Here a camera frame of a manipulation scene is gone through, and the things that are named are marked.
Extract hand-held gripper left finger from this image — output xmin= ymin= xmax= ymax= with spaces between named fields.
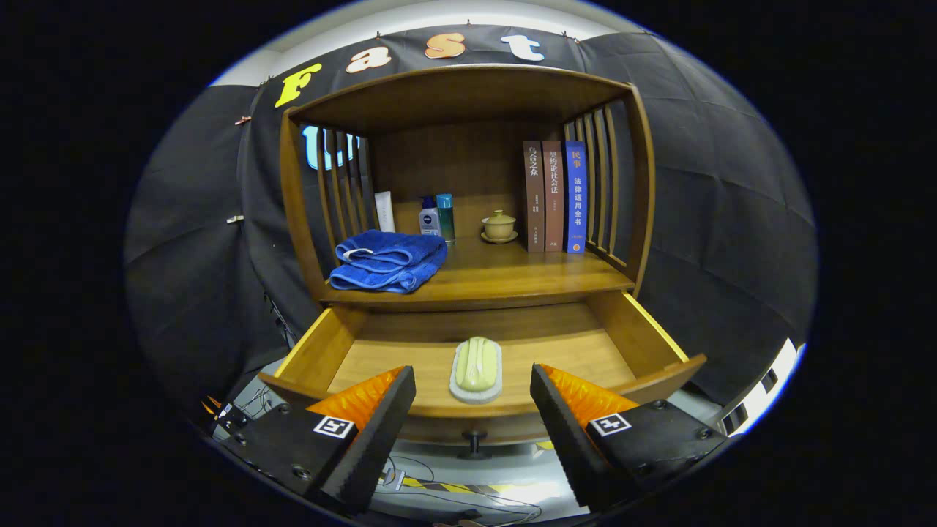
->
xmin=212 ymin=365 xmax=417 ymax=515

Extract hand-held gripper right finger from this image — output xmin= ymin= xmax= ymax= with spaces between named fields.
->
xmin=529 ymin=363 xmax=731 ymax=512

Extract wooden drawer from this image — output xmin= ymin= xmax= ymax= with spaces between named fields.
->
xmin=258 ymin=291 xmax=708 ymax=460

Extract pale green soap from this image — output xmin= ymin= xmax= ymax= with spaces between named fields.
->
xmin=455 ymin=337 xmax=500 ymax=392

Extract wooden countertop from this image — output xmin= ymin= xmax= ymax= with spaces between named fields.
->
xmin=320 ymin=234 xmax=636 ymax=312

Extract wooden cabinet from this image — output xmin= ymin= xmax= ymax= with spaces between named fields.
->
xmin=278 ymin=64 xmax=657 ymax=314

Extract yellow and black floor tape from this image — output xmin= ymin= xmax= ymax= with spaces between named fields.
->
xmin=381 ymin=476 xmax=542 ymax=498

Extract blue folded towel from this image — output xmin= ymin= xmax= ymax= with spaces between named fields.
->
xmin=329 ymin=229 xmax=448 ymax=295

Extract white and blue lotion bottle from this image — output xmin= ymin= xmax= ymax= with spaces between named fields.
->
xmin=418 ymin=195 xmax=442 ymax=237

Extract beige lidded tea cup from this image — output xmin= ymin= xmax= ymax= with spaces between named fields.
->
xmin=480 ymin=209 xmax=519 ymax=244

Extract teal bottle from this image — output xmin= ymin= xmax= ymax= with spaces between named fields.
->
xmin=436 ymin=193 xmax=456 ymax=245

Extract blue book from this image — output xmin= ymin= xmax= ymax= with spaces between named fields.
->
xmin=563 ymin=140 xmax=589 ymax=255

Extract reddish brown book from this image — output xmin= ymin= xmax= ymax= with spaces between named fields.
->
xmin=542 ymin=141 xmax=565 ymax=253

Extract dark brown book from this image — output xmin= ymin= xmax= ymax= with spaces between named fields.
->
xmin=523 ymin=141 xmax=547 ymax=253

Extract black backdrop cloth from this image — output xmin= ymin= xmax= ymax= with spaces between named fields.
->
xmin=123 ymin=26 xmax=817 ymax=418

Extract floor cables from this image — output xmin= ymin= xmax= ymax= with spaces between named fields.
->
xmin=377 ymin=457 xmax=542 ymax=524

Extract dark cable bundle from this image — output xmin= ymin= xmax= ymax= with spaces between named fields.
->
xmin=209 ymin=388 xmax=294 ymax=433

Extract white wall panel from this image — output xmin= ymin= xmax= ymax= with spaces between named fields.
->
xmin=717 ymin=337 xmax=806 ymax=438

